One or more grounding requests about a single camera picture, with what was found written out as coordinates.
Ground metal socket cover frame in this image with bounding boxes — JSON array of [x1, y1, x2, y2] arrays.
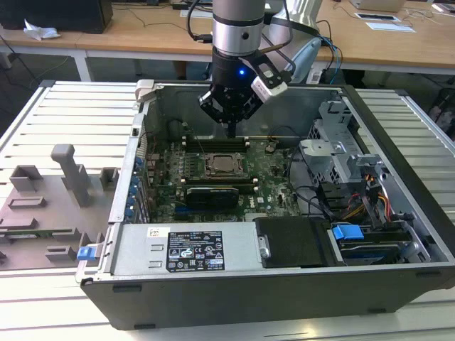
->
[[203, 152, 238, 178]]

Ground black RAM slot white clips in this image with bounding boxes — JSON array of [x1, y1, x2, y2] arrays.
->
[[182, 145, 249, 151], [181, 138, 249, 144]]

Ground CPU socket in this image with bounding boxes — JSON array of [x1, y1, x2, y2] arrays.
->
[[198, 151, 242, 179]]

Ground blue expansion slot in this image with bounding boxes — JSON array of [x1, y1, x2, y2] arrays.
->
[[173, 208, 214, 220]]

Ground pale blue teach pendant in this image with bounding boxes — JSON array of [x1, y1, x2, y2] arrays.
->
[[289, 35, 323, 82]]

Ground wooden desk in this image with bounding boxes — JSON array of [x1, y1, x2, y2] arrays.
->
[[0, 21, 88, 82], [76, 0, 455, 77]]

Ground green motherboard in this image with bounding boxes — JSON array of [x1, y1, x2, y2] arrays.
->
[[147, 136, 303, 224]]

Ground silver metal drive cage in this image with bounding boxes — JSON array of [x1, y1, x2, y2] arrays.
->
[[300, 100, 387, 185]]

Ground black plastic shroud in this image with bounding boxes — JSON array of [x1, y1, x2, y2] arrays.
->
[[255, 217, 337, 269]]

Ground black box on desk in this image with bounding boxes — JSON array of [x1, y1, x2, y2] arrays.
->
[[0, 0, 114, 35]]

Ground crumpled white paper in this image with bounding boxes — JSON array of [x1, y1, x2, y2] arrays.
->
[[23, 18, 61, 40]]

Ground hard disk in blue carrier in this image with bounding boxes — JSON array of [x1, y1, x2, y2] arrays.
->
[[332, 222, 410, 266]]

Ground silver power supply with label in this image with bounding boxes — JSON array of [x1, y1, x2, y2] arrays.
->
[[105, 222, 262, 276]]

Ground blue plastic latch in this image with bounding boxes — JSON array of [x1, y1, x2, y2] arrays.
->
[[77, 247, 100, 262]]

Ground black and silver PC case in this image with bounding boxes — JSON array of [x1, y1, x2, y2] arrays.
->
[[74, 80, 455, 331]]

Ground gray parts rack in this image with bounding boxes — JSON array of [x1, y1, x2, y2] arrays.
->
[[0, 144, 120, 273]]

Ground green RAM stick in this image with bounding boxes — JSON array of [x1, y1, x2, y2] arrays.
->
[[0, 229, 74, 238]]

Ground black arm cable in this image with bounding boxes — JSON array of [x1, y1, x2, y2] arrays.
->
[[186, 0, 214, 44]]

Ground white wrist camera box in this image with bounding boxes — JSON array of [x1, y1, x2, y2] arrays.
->
[[250, 72, 289, 107]]

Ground yellow red power wires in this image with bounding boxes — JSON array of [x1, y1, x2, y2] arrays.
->
[[343, 191, 392, 223]]

